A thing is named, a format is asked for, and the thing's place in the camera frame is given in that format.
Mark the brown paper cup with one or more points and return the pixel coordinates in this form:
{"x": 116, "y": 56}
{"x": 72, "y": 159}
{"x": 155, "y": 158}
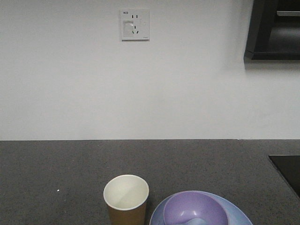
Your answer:
{"x": 126, "y": 198}

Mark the light blue plastic spoon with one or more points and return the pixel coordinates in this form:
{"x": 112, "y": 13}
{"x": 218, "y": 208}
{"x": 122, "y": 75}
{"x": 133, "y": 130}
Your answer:
{"x": 195, "y": 221}

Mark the light blue plastic plate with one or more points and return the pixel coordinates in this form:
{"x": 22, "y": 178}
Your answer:
{"x": 235, "y": 215}

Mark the black induction cooktop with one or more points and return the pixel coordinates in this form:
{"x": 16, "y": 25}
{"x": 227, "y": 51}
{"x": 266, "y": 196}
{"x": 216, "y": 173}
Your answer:
{"x": 289, "y": 168}

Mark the purple plastic bowl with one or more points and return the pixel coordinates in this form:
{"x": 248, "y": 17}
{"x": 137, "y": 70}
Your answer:
{"x": 186, "y": 205}

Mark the white wall power socket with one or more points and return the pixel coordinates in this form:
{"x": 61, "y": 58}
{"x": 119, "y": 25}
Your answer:
{"x": 135, "y": 24}

